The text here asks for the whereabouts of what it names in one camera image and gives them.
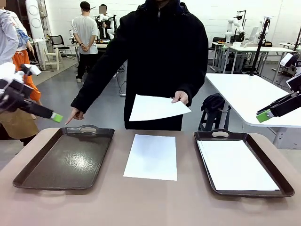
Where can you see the person's left hand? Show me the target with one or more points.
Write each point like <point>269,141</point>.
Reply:
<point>182,96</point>

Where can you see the white monitor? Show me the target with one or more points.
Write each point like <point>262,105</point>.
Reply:
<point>253,35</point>

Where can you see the figure in grey striped shirt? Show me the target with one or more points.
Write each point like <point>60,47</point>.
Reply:
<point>7,33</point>

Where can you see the tall white air conditioner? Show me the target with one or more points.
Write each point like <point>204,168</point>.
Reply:
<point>35,21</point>

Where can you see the long white work table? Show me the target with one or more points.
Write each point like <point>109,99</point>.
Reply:
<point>258,49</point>

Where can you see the tan brown apron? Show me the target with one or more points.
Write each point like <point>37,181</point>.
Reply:
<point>16,127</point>

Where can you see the person's right hand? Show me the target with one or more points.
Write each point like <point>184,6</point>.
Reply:
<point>76,114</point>

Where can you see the dark step stool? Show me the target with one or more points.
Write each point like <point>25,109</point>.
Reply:
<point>211,122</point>

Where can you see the black mesh office chair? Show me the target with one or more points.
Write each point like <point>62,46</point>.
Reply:
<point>57,41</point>

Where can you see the wood-topped work table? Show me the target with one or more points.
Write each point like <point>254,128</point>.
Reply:
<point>102,44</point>

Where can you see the small white robot arm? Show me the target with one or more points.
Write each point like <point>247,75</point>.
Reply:
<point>261,30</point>

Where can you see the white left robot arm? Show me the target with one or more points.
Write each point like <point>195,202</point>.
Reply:
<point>7,70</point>

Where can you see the person in black clothes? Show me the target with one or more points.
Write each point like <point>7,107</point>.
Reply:
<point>103,26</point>

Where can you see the thin black floor stand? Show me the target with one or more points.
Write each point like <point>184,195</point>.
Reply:
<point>43,68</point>

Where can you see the black cloth bundle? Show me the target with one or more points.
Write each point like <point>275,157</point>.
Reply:
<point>212,101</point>

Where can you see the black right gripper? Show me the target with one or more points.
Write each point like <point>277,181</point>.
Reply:
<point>298,99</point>

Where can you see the large white table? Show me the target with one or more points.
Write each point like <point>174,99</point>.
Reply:
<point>244,94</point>

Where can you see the person in white t-shirt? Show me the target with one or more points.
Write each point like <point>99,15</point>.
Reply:
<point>84,30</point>

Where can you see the dark brown plastic tray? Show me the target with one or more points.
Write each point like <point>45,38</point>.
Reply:
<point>70,160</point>
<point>266,164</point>

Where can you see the tall black tripod pole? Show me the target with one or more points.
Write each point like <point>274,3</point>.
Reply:
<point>258,51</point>

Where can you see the person in black hoodie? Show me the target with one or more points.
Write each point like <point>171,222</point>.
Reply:
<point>160,58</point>

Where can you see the white wooden chair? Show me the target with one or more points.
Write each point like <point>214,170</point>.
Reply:
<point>53,57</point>

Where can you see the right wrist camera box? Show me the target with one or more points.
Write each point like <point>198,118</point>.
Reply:
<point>287,60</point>

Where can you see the person's left forearm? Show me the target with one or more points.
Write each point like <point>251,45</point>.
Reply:
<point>197,87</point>

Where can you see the white robot arm with lamp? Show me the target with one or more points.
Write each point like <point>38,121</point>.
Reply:
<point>231,28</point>

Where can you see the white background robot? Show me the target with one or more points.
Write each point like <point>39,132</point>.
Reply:
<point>110,30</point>

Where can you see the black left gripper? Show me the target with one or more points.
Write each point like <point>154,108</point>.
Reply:
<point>14,94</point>

